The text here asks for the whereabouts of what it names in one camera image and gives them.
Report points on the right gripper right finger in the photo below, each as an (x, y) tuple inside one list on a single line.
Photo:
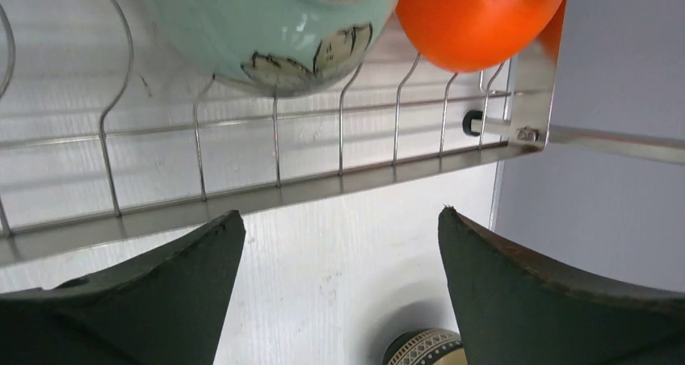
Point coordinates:
[(514, 305)]

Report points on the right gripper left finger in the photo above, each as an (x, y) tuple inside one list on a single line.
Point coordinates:
[(165, 306)]

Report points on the brown dish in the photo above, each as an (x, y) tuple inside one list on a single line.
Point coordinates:
[(426, 347)]

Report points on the orange bowl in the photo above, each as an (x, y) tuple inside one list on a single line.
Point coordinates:
[(472, 35)]

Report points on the mint green bowl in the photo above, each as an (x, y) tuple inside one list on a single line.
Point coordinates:
[(282, 48)]

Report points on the steel two-tier dish rack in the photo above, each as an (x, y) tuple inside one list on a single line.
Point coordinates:
[(108, 134)]

